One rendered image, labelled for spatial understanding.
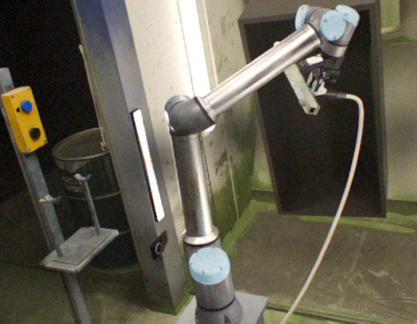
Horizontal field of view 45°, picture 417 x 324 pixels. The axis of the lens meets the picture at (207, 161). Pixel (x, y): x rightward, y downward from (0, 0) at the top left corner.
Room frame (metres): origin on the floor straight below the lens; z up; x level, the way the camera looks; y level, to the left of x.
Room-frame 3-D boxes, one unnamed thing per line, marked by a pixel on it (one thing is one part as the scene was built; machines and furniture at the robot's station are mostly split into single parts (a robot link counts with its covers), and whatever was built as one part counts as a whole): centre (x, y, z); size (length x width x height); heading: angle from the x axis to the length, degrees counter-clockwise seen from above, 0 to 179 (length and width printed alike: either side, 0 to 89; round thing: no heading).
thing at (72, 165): (3.23, 0.73, 0.44); 0.59 x 0.58 x 0.89; 41
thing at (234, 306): (1.58, 0.06, 0.69); 0.19 x 0.19 x 0.10
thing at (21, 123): (2.08, 0.73, 1.42); 0.12 x 0.06 x 0.26; 150
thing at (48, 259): (2.04, 0.66, 0.78); 0.31 x 0.23 x 0.01; 150
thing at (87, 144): (3.23, 0.73, 0.86); 0.54 x 0.54 x 0.01
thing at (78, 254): (2.03, 0.64, 0.95); 0.26 x 0.15 x 0.32; 150
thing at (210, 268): (1.59, 0.07, 0.83); 0.17 x 0.15 x 0.18; 7
